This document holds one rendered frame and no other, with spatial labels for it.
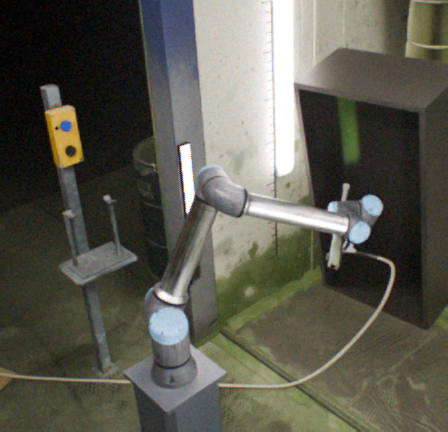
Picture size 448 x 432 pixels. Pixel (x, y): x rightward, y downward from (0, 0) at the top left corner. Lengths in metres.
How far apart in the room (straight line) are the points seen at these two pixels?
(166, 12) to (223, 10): 0.33
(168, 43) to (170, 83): 0.18
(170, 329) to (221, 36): 1.42
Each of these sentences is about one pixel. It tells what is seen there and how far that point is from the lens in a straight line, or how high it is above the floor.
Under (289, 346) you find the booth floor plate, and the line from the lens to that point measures 3.63.
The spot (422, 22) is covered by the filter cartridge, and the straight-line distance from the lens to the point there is 3.77.
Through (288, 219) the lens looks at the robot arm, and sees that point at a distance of 2.34.
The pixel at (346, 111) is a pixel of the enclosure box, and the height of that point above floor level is 1.38.
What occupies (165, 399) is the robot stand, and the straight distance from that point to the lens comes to 2.54.
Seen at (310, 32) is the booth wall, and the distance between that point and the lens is 3.53.
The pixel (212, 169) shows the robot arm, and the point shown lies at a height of 1.44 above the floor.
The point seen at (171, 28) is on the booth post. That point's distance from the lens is 2.89.
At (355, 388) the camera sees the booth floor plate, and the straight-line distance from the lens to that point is 3.42.
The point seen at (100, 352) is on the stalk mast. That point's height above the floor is 0.16.
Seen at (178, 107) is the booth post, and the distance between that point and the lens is 2.99.
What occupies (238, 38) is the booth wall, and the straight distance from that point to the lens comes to 3.16.
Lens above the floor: 2.43
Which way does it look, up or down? 29 degrees down
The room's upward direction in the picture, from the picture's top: 4 degrees counter-clockwise
